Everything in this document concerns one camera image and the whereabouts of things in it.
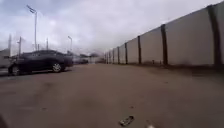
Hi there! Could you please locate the brown dirt road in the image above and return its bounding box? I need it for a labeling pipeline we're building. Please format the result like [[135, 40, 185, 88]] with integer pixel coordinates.
[[0, 63, 224, 128]]

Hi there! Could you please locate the short street lamp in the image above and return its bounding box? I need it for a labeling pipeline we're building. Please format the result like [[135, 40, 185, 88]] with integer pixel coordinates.
[[67, 35, 74, 54]]

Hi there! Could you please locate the flat piece of litter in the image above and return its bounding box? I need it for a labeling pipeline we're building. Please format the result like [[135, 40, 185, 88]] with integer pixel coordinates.
[[119, 115, 135, 127]]

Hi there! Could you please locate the dark car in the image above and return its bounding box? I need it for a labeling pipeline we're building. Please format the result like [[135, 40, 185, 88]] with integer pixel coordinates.
[[7, 49, 74, 77]]

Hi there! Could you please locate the tall street lamp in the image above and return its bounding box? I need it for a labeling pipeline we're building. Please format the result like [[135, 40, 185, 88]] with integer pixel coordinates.
[[26, 4, 39, 52]]

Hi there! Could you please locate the utility pole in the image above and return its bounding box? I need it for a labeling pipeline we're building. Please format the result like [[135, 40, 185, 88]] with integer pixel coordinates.
[[17, 36, 23, 56]]

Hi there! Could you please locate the pale building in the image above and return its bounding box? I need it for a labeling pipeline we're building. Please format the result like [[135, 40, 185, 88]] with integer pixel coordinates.
[[0, 48, 12, 69]]

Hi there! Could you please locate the pale panel wall with posts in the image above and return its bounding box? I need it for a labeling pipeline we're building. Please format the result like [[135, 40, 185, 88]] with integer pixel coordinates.
[[102, 1, 224, 68]]

